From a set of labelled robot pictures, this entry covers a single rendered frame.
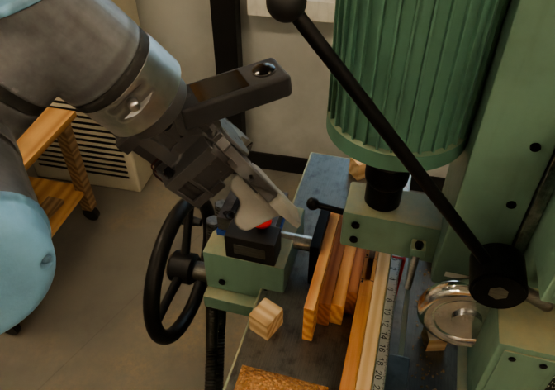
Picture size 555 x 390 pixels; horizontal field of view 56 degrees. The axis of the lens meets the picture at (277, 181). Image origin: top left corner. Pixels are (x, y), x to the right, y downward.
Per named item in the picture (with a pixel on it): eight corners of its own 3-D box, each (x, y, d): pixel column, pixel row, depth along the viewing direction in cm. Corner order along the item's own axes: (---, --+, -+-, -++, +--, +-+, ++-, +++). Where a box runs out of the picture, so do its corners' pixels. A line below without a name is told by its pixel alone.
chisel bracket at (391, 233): (346, 219, 84) (351, 179, 78) (434, 236, 81) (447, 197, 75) (337, 253, 78) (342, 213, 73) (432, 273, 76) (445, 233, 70)
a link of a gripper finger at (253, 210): (268, 252, 58) (211, 192, 57) (307, 218, 58) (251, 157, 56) (268, 262, 55) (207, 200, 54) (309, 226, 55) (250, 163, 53)
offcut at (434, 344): (425, 351, 86) (429, 340, 84) (420, 334, 89) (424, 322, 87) (444, 350, 87) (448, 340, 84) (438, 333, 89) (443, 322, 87)
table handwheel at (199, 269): (118, 278, 79) (151, 370, 99) (244, 308, 75) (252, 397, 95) (192, 159, 99) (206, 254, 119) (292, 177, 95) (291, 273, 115)
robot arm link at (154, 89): (135, 13, 48) (163, 60, 41) (171, 47, 51) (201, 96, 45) (68, 79, 49) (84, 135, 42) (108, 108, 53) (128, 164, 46)
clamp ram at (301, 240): (285, 236, 92) (286, 199, 86) (327, 244, 90) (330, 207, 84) (271, 275, 85) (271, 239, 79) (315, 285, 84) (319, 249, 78)
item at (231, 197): (234, 197, 91) (232, 173, 87) (295, 210, 89) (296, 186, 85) (207, 253, 82) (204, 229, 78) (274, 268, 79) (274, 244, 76)
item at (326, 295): (339, 235, 93) (341, 213, 89) (348, 236, 92) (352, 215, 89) (316, 323, 79) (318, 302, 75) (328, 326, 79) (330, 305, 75)
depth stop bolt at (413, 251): (401, 278, 79) (413, 234, 72) (415, 280, 78) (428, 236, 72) (400, 288, 77) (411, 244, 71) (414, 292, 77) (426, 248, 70)
